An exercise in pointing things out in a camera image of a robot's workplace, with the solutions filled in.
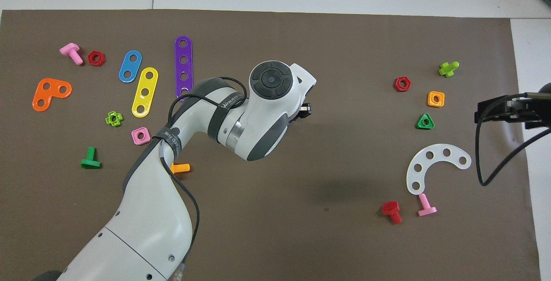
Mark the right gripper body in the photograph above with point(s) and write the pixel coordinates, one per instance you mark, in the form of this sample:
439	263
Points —
536	109

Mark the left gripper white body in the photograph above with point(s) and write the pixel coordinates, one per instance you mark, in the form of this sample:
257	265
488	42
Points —
306	81

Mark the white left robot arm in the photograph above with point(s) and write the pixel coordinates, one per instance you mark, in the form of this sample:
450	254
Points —
146	220

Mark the lime cross-head plastic screw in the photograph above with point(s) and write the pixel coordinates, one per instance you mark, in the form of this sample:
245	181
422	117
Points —
447	70

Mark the orange square plastic nut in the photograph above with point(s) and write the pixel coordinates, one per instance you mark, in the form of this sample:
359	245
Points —
430	102

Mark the green triangular plastic nut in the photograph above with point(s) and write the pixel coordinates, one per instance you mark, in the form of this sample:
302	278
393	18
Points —
419	126

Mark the red hexagonal plastic nut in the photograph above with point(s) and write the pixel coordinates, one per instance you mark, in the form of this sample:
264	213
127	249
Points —
90	57
396	84

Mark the pink plastic screw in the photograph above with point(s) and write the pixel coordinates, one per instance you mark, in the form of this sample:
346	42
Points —
424	201
71	50

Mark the red plastic screw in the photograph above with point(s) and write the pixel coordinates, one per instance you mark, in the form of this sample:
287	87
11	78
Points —
391	208

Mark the orange plastic screw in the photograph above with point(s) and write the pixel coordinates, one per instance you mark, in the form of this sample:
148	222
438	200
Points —
183	168

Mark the pink square plastic nut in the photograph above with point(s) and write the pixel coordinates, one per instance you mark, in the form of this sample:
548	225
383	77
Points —
146	140

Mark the green cross-shaped plastic nut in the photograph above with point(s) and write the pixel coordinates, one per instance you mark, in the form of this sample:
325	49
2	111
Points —
108	119

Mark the dark green plastic screw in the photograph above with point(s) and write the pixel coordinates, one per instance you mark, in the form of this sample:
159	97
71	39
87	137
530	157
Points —
90	154

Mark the brown table mat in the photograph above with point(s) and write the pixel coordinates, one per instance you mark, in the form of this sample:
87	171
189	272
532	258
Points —
344	165

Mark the white curved five-hole plate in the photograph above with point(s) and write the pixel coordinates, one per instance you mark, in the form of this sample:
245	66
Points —
438	153

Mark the purple four-hole plastic plate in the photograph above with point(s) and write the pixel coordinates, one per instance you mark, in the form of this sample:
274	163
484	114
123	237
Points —
184	68

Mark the yellow three-hole plastic plate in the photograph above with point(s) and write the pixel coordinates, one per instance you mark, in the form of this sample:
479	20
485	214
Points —
147	83

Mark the blue two-hole plastic plate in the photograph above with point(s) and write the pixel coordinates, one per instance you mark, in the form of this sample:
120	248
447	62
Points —
130	66

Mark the orange angled plastic plate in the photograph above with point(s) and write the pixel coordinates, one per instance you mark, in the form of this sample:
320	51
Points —
43	88

